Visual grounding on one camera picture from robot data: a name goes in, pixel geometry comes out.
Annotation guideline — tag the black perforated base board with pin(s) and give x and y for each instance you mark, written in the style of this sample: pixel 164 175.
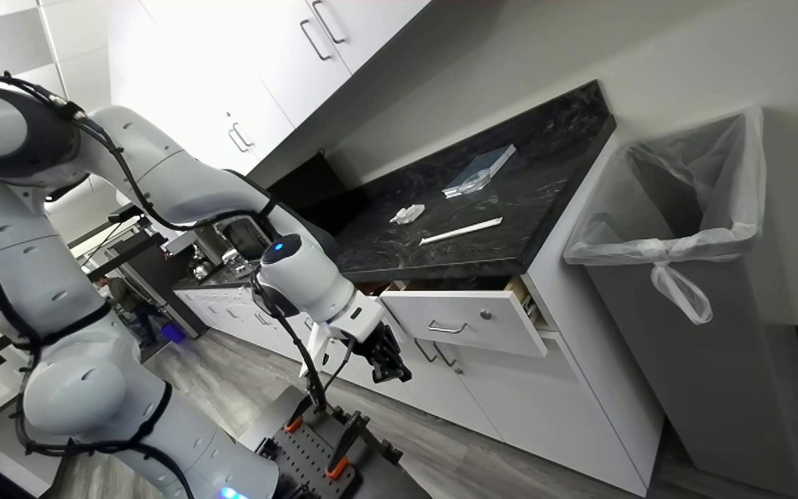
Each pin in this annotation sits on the black perforated base board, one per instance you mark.
pixel 311 459

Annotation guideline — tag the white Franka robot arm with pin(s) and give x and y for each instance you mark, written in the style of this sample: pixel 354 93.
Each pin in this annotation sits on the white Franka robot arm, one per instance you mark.
pixel 85 384

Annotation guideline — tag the clear plastic package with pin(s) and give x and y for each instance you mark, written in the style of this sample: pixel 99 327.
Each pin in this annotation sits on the clear plastic package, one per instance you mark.
pixel 480 173

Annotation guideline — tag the small crumpled white wrapper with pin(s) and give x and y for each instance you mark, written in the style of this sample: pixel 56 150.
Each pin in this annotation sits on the small crumpled white wrapper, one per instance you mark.
pixel 408 215

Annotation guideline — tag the white upper wall cabinet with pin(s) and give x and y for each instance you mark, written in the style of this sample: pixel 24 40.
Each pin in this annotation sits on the white upper wall cabinet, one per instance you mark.
pixel 262 64

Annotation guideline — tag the white stick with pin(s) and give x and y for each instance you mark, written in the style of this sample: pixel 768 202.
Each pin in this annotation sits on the white stick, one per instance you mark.
pixel 462 230

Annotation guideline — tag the black equipment stand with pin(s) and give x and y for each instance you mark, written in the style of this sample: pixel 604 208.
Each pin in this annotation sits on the black equipment stand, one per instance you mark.
pixel 144 285

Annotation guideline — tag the black microwave oven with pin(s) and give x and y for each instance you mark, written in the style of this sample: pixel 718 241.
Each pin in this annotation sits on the black microwave oven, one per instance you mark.
pixel 311 195

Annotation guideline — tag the white lower cabinet unit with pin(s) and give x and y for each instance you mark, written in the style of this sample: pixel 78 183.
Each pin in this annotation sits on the white lower cabinet unit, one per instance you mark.
pixel 546 405

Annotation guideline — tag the black clamp orange tip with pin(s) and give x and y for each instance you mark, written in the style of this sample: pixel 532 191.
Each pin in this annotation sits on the black clamp orange tip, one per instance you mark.
pixel 295 425
pixel 348 453

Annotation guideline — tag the clear plastic bin liner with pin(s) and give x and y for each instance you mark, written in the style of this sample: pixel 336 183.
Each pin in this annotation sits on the clear plastic bin liner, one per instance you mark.
pixel 693 249

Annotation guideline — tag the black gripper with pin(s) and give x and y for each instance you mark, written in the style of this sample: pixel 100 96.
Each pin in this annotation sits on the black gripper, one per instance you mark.
pixel 374 344

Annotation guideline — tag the white wooden drawer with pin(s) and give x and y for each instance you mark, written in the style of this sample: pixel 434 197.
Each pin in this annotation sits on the white wooden drawer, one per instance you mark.
pixel 471 319

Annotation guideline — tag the grey trash bin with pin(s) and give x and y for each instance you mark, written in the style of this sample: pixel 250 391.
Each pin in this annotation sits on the grey trash bin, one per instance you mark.
pixel 722 369

